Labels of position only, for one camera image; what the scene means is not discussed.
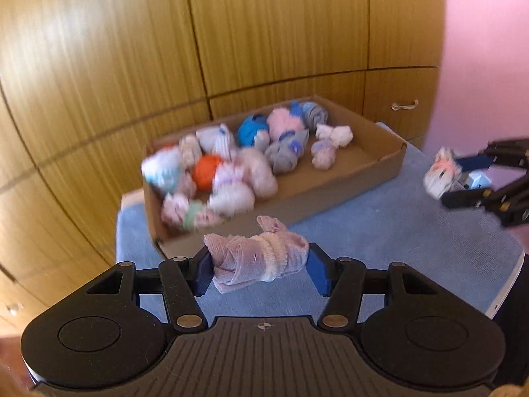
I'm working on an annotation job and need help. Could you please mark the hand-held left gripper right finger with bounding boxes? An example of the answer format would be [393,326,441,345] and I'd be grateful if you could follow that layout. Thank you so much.
[306,243,445,333]

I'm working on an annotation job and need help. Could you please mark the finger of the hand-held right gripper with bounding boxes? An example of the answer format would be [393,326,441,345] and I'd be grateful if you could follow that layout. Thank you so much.
[457,138,529,172]
[440,171,529,216]

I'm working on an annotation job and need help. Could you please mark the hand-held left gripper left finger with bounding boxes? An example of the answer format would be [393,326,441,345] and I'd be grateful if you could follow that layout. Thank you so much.
[85,246,213,333]

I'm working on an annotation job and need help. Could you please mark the pastel multicolour sock roll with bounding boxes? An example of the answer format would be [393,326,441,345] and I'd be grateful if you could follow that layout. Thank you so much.
[424,147,463,199]

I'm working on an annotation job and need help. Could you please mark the pink sock roll cream band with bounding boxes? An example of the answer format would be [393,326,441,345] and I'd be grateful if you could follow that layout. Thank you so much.
[204,215,310,296]

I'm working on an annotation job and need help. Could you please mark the brown cardboard box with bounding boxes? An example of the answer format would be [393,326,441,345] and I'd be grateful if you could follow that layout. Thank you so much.
[142,94,408,257]

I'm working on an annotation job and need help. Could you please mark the lilac sock roll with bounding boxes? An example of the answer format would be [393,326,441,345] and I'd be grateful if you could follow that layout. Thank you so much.
[310,141,337,170]

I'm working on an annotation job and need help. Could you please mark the white sock roll blue stripes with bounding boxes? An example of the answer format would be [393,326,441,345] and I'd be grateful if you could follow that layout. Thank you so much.
[196,124,237,160]

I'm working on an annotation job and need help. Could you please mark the blue sock roll pink band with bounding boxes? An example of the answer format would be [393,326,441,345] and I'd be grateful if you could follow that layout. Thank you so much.
[236,115,270,147]

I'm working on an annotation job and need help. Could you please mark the pink fluffy sock roll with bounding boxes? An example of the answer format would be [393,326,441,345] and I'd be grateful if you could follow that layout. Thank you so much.
[266,108,306,137]

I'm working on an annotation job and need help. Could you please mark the grey blue striped sock roll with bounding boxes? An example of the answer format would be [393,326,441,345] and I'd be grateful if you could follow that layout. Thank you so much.
[302,101,329,125]

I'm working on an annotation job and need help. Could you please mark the white table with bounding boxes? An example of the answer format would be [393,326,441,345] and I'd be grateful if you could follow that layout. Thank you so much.
[488,252,525,319]

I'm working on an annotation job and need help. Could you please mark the blue towel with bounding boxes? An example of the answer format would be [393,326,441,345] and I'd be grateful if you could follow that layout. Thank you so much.
[116,122,523,319]

